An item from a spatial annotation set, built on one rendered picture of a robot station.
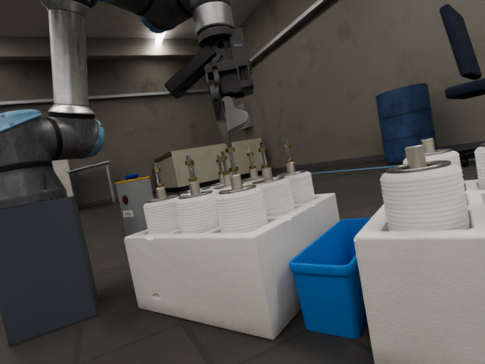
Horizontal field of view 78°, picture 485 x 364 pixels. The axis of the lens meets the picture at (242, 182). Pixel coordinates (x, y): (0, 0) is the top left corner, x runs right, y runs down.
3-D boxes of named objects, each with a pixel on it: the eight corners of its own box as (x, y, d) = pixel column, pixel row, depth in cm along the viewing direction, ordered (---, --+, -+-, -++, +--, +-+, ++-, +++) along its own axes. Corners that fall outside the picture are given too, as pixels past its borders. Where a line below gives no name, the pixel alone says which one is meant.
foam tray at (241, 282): (273, 341, 50) (254, 236, 49) (138, 308, 74) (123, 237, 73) (346, 258, 81) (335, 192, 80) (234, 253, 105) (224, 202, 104)
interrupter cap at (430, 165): (451, 170, 35) (450, 164, 35) (382, 178, 40) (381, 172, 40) (452, 162, 41) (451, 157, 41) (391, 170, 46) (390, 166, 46)
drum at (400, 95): (449, 154, 316) (439, 79, 311) (416, 162, 297) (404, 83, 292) (406, 158, 363) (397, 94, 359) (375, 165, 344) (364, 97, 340)
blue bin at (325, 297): (362, 344, 45) (349, 267, 45) (296, 331, 52) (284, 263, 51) (396, 267, 69) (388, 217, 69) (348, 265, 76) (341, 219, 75)
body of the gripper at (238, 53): (252, 88, 54) (240, 20, 53) (206, 98, 55) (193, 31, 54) (254, 97, 62) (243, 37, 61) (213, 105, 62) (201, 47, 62)
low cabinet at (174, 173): (268, 172, 657) (261, 137, 653) (177, 192, 569) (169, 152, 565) (236, 176, 805) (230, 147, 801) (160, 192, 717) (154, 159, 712)
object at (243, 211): (238, 294, 55) (219, 196, 54) (225, 277, 64) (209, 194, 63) (286, 279, 57) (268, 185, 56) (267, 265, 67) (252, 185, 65)
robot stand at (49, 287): (9, 347, 66) (-24, 214, 65) (25, 316, 83) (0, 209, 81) (97, 315, 74) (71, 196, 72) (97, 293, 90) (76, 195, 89)
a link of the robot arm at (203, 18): (188, 6, 54) (197, 27, 62) (193, 32, 54) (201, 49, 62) (229, -3, 53) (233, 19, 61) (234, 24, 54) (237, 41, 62)
